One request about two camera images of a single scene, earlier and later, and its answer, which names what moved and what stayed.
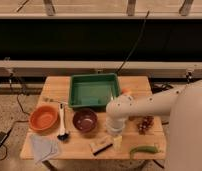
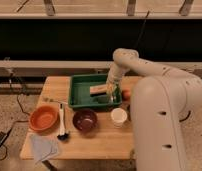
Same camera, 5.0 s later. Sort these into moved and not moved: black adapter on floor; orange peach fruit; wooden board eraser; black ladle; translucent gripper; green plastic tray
Moved: wooden board eraser; translucent gripper
Not moved: black ladle; black adapter on floor; green plastic tray; orange peach fruit
